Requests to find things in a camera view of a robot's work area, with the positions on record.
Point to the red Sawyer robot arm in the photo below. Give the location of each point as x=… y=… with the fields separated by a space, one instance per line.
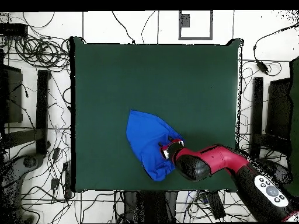
x=222 y=158

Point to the black power strip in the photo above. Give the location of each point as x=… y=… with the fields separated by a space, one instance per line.
x=216 y=205
x=67 y=179

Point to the dark green table cloth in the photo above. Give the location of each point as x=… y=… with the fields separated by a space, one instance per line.
x=116 y=81

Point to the grey square floor frame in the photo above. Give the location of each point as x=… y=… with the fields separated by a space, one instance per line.
x=184 y=21

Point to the black cabinet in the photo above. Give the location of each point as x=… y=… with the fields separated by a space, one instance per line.
x=279 y=109
x=14 y=98

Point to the blue shirt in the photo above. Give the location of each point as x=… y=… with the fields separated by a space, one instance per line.
x=144 y=135

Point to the black power adapter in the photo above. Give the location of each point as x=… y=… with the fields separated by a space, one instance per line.
x=261 y=66

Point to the grey stand foot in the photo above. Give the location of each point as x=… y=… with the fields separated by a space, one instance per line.
x=278 y=171
x=14 y=172

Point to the black electronics box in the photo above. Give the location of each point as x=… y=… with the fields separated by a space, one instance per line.
x=12 y=29

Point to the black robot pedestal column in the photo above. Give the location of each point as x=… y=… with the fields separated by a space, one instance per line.
x=149 y=207

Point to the long black stand bar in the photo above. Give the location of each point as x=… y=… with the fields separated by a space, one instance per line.
x=257 y=116
x=42 y=112

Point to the small black adapter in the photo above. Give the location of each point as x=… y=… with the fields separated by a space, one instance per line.
x=54 y=184

